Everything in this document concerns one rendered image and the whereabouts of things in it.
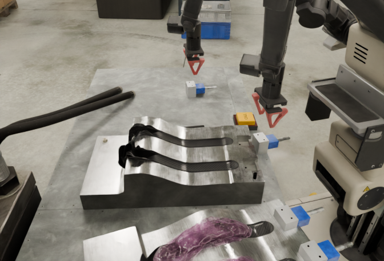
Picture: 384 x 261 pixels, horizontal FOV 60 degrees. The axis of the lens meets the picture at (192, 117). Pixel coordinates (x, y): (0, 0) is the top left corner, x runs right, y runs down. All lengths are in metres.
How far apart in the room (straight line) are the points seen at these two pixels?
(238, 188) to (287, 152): 1.55
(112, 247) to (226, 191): 0.34
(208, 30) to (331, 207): 2.90
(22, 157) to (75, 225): 1.67
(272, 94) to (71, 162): 0.68
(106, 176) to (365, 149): 0.71
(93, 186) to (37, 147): 1.70
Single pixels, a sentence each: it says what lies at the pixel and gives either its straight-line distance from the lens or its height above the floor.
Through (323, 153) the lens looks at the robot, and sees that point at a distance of 1.23.
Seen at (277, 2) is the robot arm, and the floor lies 1.38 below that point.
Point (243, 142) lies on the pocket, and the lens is 1.09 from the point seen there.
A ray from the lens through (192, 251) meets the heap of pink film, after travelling 0.77.
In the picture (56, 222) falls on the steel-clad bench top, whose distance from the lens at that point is 1.01.
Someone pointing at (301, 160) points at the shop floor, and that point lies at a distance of 2.42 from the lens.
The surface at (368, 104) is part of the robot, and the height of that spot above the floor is 1.05.
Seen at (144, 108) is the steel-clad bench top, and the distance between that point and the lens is 1.37.
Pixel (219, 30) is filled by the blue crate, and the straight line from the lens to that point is 4.18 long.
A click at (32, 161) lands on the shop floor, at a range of 2.54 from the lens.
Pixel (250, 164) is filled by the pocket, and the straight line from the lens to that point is 1.01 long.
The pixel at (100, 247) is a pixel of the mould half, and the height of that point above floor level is 0.91.
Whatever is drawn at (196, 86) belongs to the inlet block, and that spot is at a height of 0.84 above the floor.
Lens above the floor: 1.54
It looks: 35 degrees down
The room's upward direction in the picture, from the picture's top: straight up
